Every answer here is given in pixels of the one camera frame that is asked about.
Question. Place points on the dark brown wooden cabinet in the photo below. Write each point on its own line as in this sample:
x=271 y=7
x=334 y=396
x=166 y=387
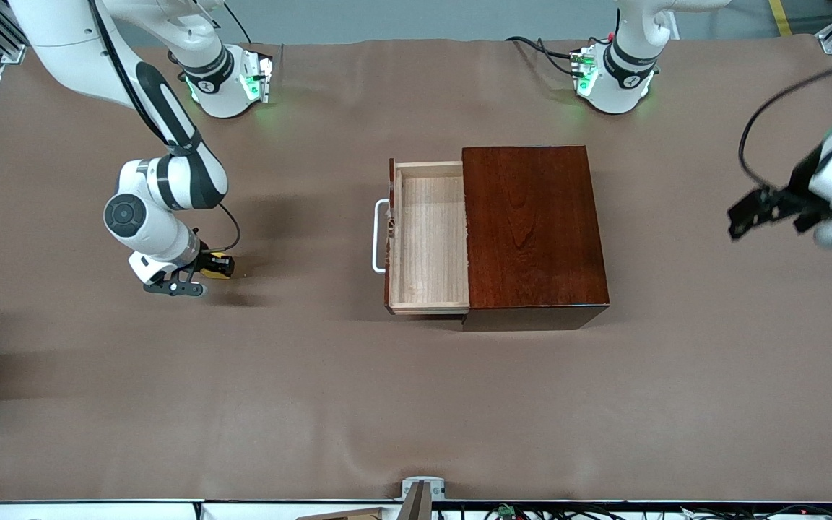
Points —
x=539 y=231

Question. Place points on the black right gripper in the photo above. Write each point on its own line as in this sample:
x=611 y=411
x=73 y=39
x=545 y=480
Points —
x=204 y=259

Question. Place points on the small green connector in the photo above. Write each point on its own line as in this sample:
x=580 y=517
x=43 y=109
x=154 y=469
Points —
x=506 y=511

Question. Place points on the yellow cube block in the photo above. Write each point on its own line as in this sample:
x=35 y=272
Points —
x=229 y=266

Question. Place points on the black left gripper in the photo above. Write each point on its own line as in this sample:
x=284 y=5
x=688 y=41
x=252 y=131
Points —
x=793 y=196

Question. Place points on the brown cardboard piece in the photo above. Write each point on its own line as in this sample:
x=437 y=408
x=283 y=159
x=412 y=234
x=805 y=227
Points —
x=344 y=514

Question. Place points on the grey metal bracket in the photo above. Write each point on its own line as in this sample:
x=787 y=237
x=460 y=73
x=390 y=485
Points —
x=438 y=487

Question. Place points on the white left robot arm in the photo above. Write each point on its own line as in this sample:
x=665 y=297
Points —
x=622 y=72

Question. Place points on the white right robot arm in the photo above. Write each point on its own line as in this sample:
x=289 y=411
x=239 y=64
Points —
x=170 y=180

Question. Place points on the brown table cover sheet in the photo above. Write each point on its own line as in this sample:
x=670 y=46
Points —
x=170 y=397

